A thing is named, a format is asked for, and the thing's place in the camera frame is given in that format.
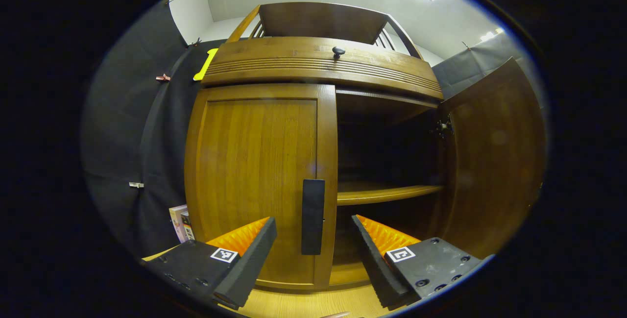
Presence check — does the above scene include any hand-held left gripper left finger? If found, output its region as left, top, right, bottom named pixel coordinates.
left=141, top=217, right=278, bottom=310

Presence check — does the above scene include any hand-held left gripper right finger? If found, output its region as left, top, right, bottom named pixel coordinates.
left=351, top=214, right=485, bottom=310

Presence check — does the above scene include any wooden cabinet door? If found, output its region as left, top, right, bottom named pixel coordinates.
left=185, top=83, right=338, bottom=291
left=436, top=57, right=547, bottom=260

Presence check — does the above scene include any wooden double-door shoe cabinet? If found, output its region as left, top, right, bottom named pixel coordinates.
left=184, top=2, right=447, bottom=292

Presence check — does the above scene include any wooden inner shelf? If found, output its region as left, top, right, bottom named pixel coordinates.
left=337, top=181, right=444, bottom=206

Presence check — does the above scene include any black spine book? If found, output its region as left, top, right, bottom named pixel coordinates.
left=180, top=212, right=195, bottom=241

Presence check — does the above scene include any black backdrop cloth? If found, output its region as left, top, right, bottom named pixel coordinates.
left=81, top=0, right=189, bottom=255
left=431, top=31, right=544, bottom=108
left=139, top=39, right=228, bottom=255

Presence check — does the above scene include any wooden drawer with black knob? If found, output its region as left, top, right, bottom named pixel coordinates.
left=201, top=37, right=444, bottom=100

